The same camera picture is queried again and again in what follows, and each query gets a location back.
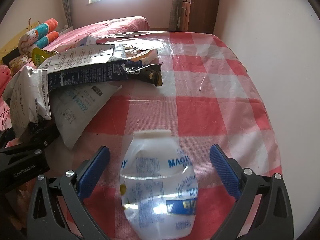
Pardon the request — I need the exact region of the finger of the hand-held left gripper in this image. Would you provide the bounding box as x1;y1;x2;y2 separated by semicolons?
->
0;128;15;147
0;122;60;155

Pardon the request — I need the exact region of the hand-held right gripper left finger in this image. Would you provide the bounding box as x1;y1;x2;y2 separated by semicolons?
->
26;145;118;240

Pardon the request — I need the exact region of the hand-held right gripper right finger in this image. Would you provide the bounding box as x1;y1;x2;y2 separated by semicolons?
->
209;144;294;240

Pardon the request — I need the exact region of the white foil-lined bag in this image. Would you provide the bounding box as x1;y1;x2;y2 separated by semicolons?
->
3;65;53;138

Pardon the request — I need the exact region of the crushed clear plastic bottle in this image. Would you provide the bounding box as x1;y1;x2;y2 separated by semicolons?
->
119;129;199;239

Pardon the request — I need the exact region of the white plastic pouch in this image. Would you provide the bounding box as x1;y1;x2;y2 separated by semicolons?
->
51;82;123;150

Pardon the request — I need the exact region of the red white checked tablecloth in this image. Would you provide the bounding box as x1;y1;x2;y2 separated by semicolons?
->
45;31;284;240

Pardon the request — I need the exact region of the floral beige cushion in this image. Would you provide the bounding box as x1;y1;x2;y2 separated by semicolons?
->
9;54;33;70

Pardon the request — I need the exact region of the black flat object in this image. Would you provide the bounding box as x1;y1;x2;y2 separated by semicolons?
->
2;47;20;64

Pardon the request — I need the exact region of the yellow-green snack packet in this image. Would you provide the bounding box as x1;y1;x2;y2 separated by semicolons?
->
31;48;59;68

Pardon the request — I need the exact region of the yellow headboard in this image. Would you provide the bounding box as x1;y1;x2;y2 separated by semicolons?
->
0;20;34;55

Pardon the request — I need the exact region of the small cartoon bolster pillow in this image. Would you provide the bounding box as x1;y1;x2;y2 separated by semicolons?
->
32;31;60;49

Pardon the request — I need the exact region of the small white blue box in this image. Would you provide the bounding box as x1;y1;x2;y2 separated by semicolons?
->
64;35;97;53

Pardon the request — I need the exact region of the large cartoon bolster pillow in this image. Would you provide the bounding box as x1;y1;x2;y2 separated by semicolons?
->
20;18;59;48

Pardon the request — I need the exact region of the dark coffee sachet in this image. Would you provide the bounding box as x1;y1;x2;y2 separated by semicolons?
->
125;62;163;87

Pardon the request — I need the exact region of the bed with pink sheet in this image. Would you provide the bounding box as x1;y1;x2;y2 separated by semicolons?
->
0;16;150;130

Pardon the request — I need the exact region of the grey plaid curtain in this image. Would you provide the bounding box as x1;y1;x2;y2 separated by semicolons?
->
169;0;182;30
61;0;74;29

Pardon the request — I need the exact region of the brown wooden cabinet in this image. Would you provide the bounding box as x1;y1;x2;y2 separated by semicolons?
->
179;0;223;34

